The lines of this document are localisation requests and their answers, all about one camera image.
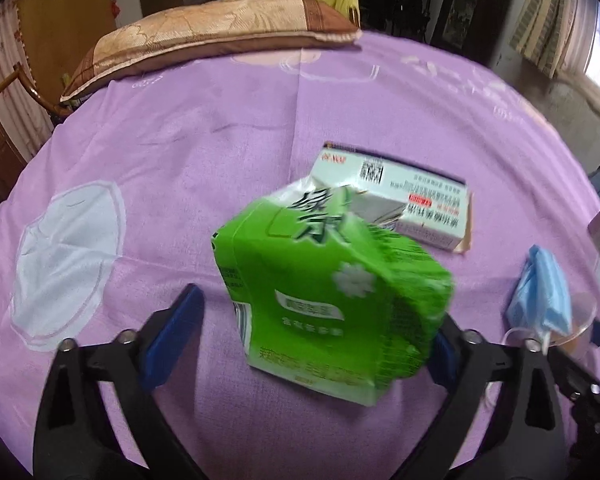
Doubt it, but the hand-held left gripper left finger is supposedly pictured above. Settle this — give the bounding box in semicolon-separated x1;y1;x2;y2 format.
32;284;206;480

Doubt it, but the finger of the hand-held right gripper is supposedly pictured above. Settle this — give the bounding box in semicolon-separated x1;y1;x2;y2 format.
547;319;600;402

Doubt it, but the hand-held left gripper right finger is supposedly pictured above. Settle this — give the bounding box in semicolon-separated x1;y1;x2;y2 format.
380;312;571;480

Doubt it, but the green drink carton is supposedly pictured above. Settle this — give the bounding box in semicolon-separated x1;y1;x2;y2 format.
211;176;456;407

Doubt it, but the clear plastic lid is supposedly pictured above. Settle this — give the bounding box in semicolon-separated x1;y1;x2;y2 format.
505;290;599;348

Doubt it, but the blue face mask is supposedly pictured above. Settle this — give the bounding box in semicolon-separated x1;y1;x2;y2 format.
506;245;573;356

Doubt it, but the purple bedsheet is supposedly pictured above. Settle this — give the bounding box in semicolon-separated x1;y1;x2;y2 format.
0;30;600;471

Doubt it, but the white medicine box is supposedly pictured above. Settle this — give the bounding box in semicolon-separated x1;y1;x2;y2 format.
310;142;476;256

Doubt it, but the wooden chair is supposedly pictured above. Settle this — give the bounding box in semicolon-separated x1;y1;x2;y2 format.
0;62;72;202

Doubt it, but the brown patterned pillow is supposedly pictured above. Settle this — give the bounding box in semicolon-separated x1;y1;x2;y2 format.
60;0;363;106

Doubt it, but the white patterned cloth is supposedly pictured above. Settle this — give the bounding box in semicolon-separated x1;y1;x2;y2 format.
0;0;56;161

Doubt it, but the orange wooden wardrobe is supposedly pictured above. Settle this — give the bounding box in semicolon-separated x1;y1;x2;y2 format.
15;0;117;106

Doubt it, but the checked curtain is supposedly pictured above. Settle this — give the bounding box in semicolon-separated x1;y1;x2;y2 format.
509;0;600;79

